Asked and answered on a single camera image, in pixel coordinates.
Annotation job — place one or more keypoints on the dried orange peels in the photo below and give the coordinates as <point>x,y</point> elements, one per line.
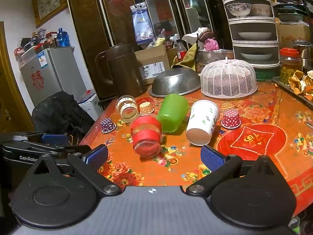
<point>301,83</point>

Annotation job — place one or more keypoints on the plain cardboard box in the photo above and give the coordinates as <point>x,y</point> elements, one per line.
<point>293,32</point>

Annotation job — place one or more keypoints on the brown plastic pitcher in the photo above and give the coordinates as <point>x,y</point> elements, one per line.
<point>123,71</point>

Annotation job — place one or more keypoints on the white cardboard box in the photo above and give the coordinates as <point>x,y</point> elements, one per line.
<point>90,103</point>

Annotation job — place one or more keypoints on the brown wardrobe with mirrors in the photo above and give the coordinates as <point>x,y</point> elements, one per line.
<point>88,29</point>

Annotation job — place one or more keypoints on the pickle jar with red lid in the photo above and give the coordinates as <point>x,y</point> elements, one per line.
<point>290,64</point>

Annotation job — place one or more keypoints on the black bag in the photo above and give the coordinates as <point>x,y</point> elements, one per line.
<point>58,113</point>

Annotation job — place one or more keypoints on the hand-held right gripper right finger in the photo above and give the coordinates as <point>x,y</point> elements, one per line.
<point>212,157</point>

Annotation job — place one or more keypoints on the wooden wall clock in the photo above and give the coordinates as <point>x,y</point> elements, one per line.
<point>48,3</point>

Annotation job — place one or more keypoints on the blue floral bowl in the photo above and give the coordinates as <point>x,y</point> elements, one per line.
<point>238,9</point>

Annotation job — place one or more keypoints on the yellow green cloth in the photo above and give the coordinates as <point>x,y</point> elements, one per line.
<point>188,58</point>

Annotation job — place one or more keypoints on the white mesh food cover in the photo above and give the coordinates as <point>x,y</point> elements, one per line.
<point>228,79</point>

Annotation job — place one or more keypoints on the white floral paper cup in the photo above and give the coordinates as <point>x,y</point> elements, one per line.
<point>202,122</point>

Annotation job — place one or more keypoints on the blue and white gift bag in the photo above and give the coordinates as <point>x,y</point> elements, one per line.
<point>143,23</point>

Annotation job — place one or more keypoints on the steel basin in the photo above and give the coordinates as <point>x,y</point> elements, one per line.
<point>215,56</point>

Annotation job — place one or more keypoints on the cardboard box with label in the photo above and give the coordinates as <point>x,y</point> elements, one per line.
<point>152,62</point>

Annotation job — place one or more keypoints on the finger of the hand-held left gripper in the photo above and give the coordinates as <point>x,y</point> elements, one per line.
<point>54,139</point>
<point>78,149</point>

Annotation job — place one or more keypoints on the yellow wooden door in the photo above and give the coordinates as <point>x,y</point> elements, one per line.
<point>6,95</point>

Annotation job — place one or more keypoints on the clear glass cup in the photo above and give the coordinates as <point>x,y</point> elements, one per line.
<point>127,109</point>

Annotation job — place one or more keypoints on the cola bottle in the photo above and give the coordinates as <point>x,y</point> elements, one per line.
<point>181,52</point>

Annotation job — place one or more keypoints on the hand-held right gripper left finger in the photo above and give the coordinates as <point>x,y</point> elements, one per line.
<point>96,156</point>

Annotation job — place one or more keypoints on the steel colander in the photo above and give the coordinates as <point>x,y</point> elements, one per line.
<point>174,82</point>

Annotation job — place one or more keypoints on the green plastic basket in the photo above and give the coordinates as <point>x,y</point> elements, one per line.
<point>265,74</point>

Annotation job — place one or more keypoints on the pink floral bowl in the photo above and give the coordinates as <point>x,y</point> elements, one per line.
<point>261,10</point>

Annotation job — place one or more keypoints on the purple dotted cupcake cup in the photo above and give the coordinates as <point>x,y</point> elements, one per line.
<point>107,125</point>

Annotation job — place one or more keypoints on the red banded glass cup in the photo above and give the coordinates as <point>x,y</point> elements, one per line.
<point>146,137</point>

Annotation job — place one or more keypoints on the dark metal tray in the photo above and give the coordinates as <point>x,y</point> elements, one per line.
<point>291,91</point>

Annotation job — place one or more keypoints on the steel pot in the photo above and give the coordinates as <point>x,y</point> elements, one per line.
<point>304,52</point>

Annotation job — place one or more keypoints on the white plate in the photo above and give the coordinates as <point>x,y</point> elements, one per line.
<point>256,56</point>
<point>254,35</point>

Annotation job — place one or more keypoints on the red floral tablecloth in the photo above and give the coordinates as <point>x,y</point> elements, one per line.
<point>256,142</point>

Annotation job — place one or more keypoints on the silver refrigerator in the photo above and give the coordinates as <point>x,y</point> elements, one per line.
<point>50,74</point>

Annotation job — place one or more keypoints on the small orange paper cup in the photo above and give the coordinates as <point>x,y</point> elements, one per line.
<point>146,107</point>

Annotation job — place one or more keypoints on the blue water bottle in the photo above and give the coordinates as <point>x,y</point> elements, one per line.
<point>63,38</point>

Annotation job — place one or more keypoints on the white tiered dish rack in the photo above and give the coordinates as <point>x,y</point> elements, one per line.
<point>254,22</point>

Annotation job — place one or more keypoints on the red dotted cupcake cup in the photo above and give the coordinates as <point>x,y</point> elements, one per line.
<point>231,119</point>

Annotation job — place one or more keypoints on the pink plastic bag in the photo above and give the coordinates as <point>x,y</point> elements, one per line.
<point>211,44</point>

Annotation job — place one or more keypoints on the green plastic cup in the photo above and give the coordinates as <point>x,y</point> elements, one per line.
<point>173,112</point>

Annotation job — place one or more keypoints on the yellow snack bag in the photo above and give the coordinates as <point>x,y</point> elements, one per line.
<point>157,42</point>

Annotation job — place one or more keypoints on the white plastic bag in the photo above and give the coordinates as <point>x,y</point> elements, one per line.
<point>193,36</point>

